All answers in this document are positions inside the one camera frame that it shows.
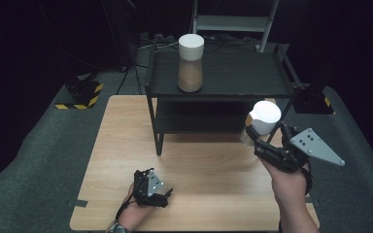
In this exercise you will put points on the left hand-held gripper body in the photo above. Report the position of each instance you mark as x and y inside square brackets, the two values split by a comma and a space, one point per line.
[150, 191]

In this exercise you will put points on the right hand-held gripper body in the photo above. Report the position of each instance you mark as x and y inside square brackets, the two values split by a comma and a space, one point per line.
[299, 150]

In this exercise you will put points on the white cup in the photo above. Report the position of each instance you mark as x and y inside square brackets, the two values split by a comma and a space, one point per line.
[263, 121]

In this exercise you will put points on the black two-tier shelf rack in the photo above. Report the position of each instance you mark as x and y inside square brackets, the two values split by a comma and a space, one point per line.
[220, 74]

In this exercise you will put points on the clear jar with brown powder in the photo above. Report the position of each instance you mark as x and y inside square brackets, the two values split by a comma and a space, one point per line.
[190, 61]

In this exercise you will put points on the person's right hand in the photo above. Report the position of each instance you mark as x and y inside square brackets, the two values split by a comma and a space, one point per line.
[286, 186]

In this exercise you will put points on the yellow-black striped stand base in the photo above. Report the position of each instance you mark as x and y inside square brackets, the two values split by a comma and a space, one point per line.
[314, 100]
[79, 93]

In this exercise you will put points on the silver wristwatch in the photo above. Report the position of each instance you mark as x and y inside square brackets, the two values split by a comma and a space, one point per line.
[118, 227]

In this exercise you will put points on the grey tape strip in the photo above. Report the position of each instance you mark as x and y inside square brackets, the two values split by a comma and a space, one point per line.
[80, 203]

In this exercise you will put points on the grey metal stand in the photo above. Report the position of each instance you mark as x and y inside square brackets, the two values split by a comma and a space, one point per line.
[234, 22]

